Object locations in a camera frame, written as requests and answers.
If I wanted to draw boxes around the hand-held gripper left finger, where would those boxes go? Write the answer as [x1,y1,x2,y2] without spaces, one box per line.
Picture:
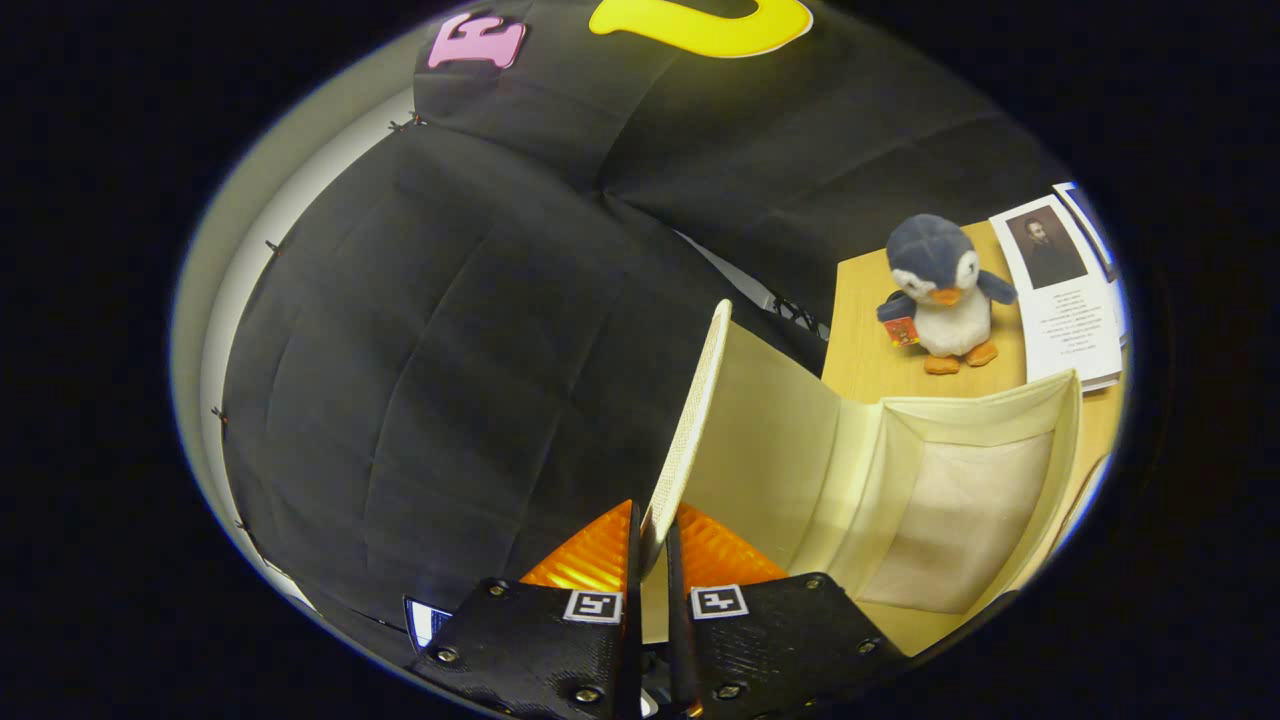
[405,500,643,720]

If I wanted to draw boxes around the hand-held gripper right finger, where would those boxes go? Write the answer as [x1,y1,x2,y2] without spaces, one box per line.
[662,503,906,720]

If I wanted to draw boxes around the beige fabric storage box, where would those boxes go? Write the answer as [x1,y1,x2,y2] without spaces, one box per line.
[640,298,1084,646]

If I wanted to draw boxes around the lit computer screen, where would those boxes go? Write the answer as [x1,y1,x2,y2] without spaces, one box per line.
[404,597,451,651]

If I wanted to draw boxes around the blue penguin plush toy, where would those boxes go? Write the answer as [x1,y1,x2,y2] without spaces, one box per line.
[877,213,1019,376]

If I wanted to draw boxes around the white book with portrait cover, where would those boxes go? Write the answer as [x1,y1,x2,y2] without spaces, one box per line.
[988,193,1125,393]

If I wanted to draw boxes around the book with blue picture cover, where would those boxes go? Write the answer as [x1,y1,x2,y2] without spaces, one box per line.
[1052,180,1119,283]

